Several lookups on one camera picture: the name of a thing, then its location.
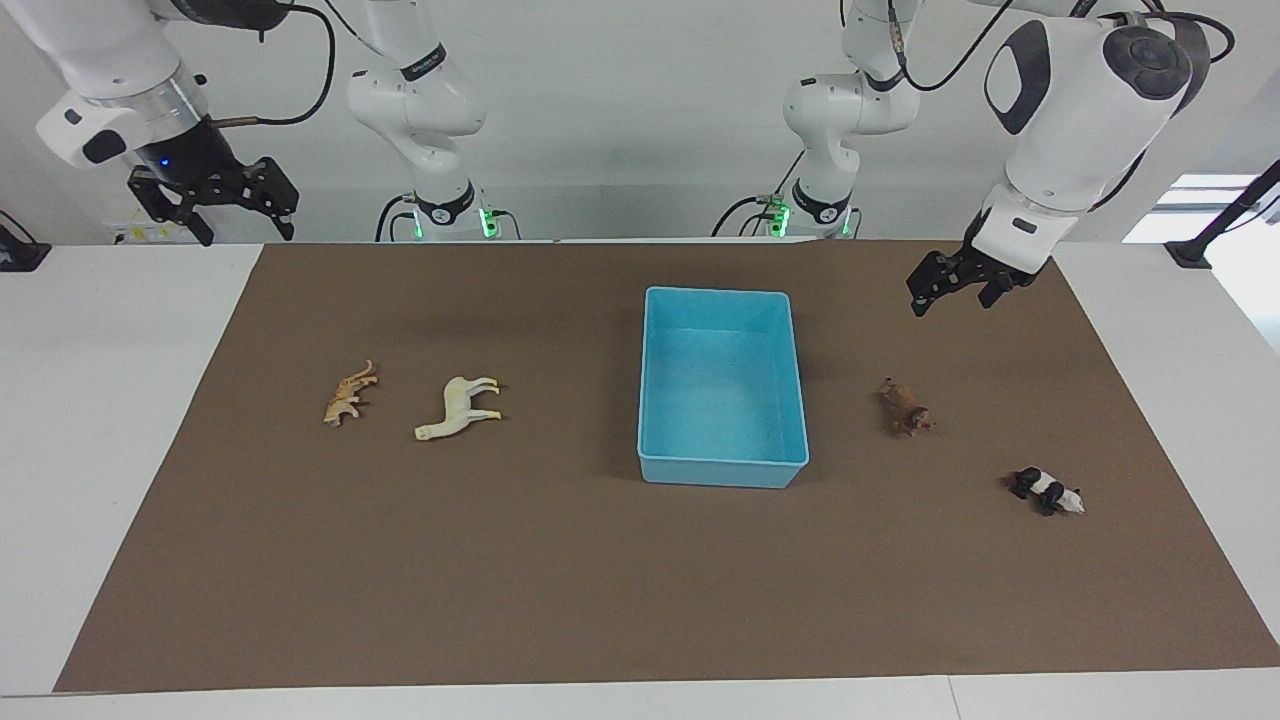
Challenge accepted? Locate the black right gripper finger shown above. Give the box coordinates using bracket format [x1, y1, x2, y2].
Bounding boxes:
[245, 157, 299, 241]
[128, 168, 216, 247]

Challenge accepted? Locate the black base cable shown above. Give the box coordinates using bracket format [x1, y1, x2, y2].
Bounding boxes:
[375, 193, 413, 243]
[712, 150, 806, 238]

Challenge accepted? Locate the orange striped tiger toy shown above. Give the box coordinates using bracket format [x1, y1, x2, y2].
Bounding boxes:
[322, 360, 380, 428]

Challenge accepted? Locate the black and white panda toy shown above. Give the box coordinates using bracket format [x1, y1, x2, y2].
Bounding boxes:
[1010, 467, 1086, 518]

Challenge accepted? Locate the cream white horse toy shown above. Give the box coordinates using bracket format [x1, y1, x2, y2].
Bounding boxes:
[414, 375, 504, 442]

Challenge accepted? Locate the black left base cable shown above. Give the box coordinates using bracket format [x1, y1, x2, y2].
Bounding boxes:
[712, 150, 806, 238]

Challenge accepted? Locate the white wall socket box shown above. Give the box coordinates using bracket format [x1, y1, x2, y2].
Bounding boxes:
[110, 222, 201, 246]

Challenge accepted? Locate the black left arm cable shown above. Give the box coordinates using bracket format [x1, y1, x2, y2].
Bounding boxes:
[838, 0, 1237, 93]

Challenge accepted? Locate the black angled stand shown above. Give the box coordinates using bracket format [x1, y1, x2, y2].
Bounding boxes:
[1165, 158, 1280, 271]

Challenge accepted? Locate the black right base cable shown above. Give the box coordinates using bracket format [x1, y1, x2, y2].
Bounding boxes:
[375, 193, 413, 243]

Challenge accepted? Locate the brown lion toy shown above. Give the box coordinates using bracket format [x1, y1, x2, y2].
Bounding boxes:
[878, 377, 937, 437]

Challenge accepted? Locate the brown table mat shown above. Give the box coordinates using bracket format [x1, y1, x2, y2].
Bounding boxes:
[52, 240, 1280, 693]

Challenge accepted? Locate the light blue plastic storage box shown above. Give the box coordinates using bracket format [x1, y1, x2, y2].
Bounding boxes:
[637, 286, 810, 490]

